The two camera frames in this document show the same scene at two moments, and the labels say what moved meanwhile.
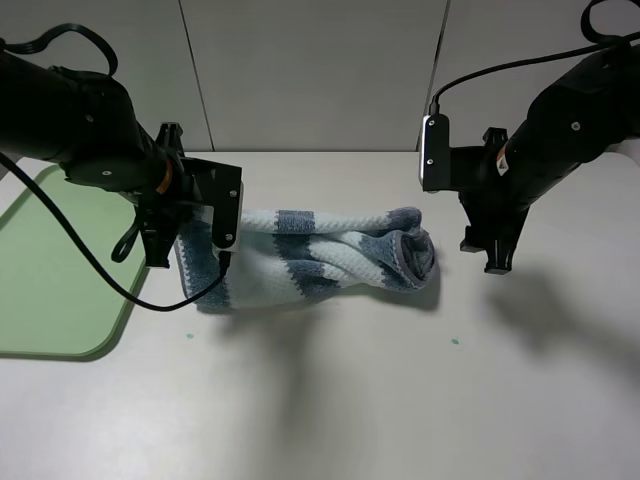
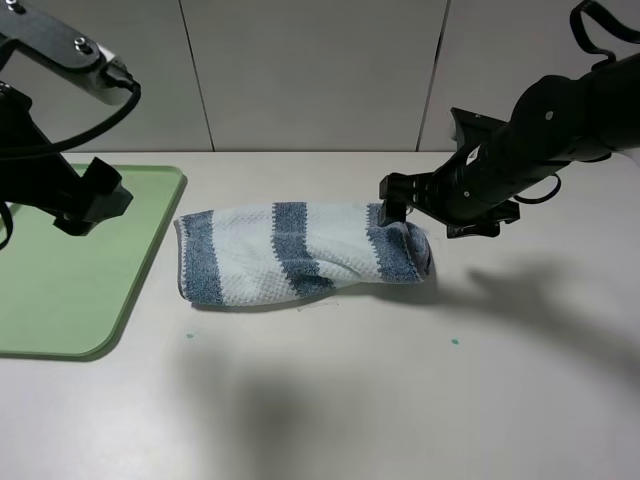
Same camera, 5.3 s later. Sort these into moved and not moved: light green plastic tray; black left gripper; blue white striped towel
Moved: black left gripper
Not moved: light green plastic tray; blue white striped towel
